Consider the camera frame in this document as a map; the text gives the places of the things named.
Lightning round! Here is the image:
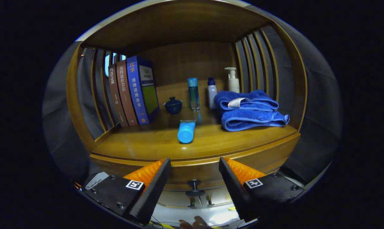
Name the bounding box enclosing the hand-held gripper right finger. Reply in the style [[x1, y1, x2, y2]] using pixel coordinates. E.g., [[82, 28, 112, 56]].
[[218, 156, 305, 223]]

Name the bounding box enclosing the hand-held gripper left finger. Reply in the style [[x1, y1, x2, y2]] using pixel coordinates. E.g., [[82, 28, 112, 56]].
[[79, 157, 172, 225]]

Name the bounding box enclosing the wooden drawer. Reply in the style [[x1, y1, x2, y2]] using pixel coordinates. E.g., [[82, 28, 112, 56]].
[[98, 149, 296, 198]]

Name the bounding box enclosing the light blue tube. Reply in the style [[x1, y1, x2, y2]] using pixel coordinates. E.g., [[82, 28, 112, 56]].
[[177, 120, 197, 144]]

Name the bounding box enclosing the wooden countertop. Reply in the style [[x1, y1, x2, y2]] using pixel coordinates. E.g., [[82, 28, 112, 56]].
[[89, 108, 301, 167]]

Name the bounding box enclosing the wooden cabinet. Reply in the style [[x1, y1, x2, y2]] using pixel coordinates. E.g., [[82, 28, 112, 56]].
[[66, 0, 308, 210]]

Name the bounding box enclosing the folded blue towel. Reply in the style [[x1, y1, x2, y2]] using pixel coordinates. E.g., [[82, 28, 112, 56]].
[[214, 90, 290, 132]]

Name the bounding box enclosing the dark blue lidded teacup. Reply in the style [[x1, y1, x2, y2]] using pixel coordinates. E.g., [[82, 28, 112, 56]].
[[163, 97, 183, 115]]

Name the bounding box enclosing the white bottle blue cap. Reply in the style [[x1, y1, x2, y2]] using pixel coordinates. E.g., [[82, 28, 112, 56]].
[[207, 77, 218, 110]]

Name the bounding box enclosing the thick blue book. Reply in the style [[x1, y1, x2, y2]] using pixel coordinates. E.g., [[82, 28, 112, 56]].
[[126, 56, 160, 125]]

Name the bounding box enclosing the reddish brown book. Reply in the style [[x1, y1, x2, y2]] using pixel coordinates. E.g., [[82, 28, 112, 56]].
[[116, 59, 139, 126]]

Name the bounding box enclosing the dark brown book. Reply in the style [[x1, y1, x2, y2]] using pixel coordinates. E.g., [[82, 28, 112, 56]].
[[108, 64, 129, 127]]

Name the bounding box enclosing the teal clear bottle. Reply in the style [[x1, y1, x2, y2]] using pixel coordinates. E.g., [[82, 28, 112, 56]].
[[187, 78, 200, 111]]

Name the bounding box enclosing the white pump bottle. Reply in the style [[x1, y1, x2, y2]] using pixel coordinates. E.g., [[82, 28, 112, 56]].
[[224, 67, 240, 93]]

